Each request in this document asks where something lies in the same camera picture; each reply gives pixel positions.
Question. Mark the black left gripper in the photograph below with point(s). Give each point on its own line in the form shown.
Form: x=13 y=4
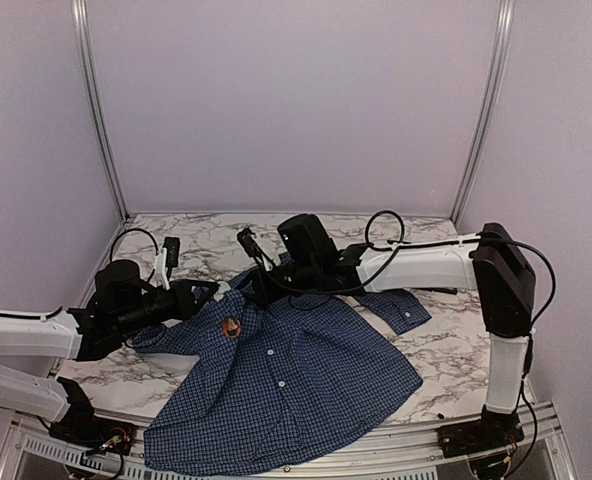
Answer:
x=183 y=297

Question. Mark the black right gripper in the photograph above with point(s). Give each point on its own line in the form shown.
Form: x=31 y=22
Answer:
x=262 y=290

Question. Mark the blue checked button shirt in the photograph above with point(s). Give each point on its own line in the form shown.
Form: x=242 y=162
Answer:
x=320 y=364

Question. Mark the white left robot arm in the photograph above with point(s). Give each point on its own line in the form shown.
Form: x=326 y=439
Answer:
x=51 y=335

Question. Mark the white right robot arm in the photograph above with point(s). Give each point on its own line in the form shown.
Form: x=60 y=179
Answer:
x=489 y=263

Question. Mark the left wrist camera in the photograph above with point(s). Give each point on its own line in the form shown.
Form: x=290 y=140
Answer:
x=166 y=260

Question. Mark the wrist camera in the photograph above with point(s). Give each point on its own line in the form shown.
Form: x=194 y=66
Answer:
x=246 y=238
x=166 y=260

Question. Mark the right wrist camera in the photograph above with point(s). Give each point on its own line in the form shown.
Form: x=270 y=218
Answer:
x=246 y=238

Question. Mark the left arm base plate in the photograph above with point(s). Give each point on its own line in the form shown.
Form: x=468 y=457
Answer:
x=96 y=434

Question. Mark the aluminium front rail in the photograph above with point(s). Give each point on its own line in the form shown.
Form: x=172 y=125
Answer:
x=393 y=450

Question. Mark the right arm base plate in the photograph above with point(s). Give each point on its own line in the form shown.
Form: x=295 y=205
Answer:
x=493 y=428

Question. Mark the right aluminium frame post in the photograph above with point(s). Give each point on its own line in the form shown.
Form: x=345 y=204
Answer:
x=491 y=93

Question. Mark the aluminium frame post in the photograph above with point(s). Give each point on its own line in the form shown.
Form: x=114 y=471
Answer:
x=491 y=93
x=84 y=44

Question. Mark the left aluminium frame post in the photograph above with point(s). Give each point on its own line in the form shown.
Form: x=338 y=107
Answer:
x=84 y=44

